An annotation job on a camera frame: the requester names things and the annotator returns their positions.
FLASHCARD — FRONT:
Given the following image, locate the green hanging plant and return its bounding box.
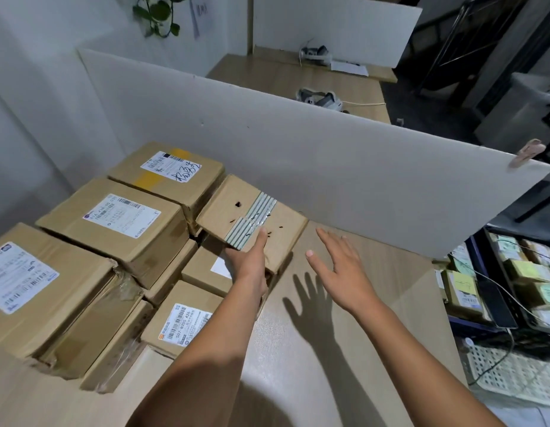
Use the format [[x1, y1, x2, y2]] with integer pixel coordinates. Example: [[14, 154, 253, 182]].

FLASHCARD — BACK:
[[132, 0, 191, 39]]

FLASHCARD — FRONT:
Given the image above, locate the wooden desk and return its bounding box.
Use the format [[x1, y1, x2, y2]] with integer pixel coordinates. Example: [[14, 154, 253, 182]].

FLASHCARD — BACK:
[[250, 45, 399, 84], [206, 53, 392, 125]]

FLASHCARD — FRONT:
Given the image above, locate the small white divider board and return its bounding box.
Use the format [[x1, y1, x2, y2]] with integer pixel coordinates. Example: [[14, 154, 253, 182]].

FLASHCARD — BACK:
[[252, 0, 423, 70]]

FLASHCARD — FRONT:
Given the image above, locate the white perforated plastic basket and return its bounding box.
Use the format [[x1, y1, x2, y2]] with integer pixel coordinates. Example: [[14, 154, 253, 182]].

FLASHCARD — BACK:
[[461, 337, 550, 409]]

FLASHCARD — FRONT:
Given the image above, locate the person's right forearm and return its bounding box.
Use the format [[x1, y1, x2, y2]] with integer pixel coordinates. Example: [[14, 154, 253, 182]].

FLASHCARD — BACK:
[[346, 286, 509, 427]]

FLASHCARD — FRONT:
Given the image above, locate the blue plastic crate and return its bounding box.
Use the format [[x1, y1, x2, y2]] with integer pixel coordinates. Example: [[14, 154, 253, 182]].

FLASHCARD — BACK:
[[434, 235, 503, 339]]

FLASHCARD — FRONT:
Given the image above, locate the person's left hand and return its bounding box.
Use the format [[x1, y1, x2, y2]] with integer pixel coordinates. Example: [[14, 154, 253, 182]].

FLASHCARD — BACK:
[[224, 227, 270, 293]]

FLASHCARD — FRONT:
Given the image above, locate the black metal stair railing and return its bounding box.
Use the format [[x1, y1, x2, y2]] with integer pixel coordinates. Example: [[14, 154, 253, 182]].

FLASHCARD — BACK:
[[417, 0, 531, 108]]

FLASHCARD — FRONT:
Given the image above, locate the person's right hand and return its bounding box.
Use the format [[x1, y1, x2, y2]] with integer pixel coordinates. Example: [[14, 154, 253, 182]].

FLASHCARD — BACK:
[[305, 227, 381, 314]]

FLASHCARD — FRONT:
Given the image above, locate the white paper sheet on wall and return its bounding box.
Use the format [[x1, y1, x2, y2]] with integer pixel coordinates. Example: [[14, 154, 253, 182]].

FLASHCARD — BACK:
[[191, 0, 216, 40]]

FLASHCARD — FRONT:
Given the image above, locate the thin white cable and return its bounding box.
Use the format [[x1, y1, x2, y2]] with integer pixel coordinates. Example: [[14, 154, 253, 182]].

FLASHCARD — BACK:
[[453, 257, 550, 308]]

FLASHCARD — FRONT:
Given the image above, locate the person's left forearm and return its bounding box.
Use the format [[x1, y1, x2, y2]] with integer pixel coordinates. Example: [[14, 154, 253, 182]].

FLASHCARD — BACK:
[[126, 279, 269, 427]]

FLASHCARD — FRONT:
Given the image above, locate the group of small labelled packets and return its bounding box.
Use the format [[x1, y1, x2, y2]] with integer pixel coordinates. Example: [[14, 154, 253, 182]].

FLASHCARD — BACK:
[[441, 233, 550, 326]]

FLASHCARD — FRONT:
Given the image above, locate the grey handheld scanner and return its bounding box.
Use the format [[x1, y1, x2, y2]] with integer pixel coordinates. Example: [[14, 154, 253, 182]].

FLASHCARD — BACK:
[[297, 87, 345, 113], [299, 44, 333, 66]]

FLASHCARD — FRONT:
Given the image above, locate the black phone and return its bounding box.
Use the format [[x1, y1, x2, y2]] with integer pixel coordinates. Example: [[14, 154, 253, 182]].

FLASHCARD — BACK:
[[474, 270, 519, 330]]

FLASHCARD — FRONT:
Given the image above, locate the black cable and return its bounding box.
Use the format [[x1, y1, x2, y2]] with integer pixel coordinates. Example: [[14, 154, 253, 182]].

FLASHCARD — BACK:
[[468, 326, 517, 386]]

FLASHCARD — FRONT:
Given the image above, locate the black plastic crate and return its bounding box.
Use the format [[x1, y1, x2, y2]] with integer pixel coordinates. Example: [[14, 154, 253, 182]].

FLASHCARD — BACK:
[[483, 224, 550, 340]]

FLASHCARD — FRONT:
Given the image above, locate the striped tape cardboard box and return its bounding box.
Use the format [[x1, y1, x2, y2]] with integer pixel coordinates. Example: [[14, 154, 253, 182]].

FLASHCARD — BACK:
[[195, 174, 309, 275]]

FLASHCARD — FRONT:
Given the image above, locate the pile of brown labelled parcels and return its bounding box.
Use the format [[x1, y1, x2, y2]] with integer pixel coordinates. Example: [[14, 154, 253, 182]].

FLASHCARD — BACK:
[[0, 142, 269, 394]]

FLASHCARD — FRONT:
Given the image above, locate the large white divider board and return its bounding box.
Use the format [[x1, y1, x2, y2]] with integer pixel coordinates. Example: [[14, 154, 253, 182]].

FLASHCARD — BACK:
[[76, 48, 550, 259]]

